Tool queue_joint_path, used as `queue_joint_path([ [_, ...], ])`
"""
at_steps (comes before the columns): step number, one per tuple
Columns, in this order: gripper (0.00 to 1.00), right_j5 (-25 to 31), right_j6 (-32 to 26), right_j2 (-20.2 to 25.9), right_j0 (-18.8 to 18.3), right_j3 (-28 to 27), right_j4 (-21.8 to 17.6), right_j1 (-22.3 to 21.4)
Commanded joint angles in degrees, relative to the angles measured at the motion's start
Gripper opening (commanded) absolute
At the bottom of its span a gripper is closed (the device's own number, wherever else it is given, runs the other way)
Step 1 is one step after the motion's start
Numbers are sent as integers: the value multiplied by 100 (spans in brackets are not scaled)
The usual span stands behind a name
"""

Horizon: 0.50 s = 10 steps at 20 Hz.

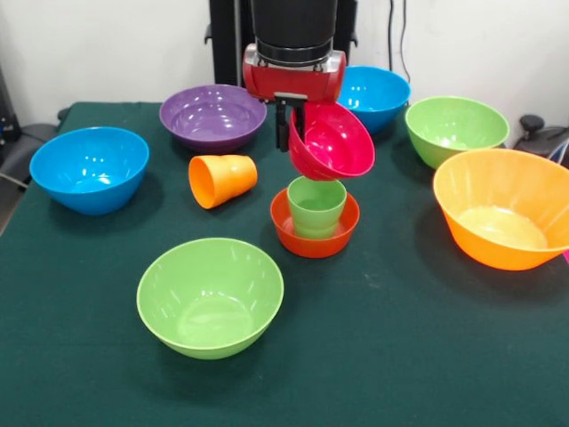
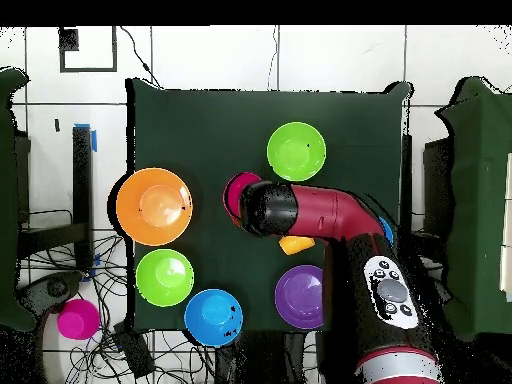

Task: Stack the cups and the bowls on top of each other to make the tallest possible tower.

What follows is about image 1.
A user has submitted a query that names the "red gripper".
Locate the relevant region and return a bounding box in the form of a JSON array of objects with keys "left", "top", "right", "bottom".
[{"left": 242, "top": 43, "right": 348, "bottom": 154}]

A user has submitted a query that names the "pink plastic bowl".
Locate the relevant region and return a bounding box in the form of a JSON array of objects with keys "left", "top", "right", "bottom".
[{"left": 288, "top": 101, "right": 376, "bottom": 181}]

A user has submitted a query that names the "purple plastic bowl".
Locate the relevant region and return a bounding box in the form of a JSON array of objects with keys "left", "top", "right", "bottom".
[{"left": 158, "top": 84, "right": 268, "bottom": 155}]

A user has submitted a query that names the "orange plastic cup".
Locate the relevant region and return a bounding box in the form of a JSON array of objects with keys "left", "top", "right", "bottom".
[{"left": 188, "top": 154, "right": 259, "bottom": 210}]

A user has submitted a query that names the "green plastic cup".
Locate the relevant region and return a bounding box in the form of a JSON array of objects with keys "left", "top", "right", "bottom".
[{"left": 286, "top": 175, "right": 348, "bottom": 240}]

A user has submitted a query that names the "blue plastic bowl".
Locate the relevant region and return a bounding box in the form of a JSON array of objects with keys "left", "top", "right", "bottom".
[
  {"left": 336, "top": 65, "right": 412, "bottom": 136},
  {"left": 28, "top": 126, "right": 150, "bottom": 217}
]

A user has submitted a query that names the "red-orange plastic bowl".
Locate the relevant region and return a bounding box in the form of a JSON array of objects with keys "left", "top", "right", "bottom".
[{"left": 269, "top": 187, "right": 361, "bottom": 259}]

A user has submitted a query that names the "green plastic bowl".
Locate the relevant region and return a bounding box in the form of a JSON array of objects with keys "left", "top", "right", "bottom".
[
  {"left": 405, "top": 95, "right": 510, "bottom": 170},
  {"left": 136, "top": 238, "right": 285, "bottom": 360}
]

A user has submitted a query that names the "large orange plastic bowl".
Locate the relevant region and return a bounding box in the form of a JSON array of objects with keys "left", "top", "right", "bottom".
[{"left": 433, "top": 148, "right": 569, "bottom": 271}]

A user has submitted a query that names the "dark grey chair base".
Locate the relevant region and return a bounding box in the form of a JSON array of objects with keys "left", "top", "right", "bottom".
[
  {"left": 513, "top": 114, "right": 569, "bottom": 168},
  {"left": 0, "top": 122, "right": 59, "bottom": 188}
]

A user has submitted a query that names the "dark green table cloth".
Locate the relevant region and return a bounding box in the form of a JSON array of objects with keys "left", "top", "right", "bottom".
[{"left": 0, "top": 101, "right": 569, "bottom": 427}]

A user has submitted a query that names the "black wall cable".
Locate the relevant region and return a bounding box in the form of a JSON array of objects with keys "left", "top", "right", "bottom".
[
  {"left": 387, "top": 0, "right": 397, "bottom": 72},
  {"left": 399, "top": 0, "right": 413, "bottom": 85}
]

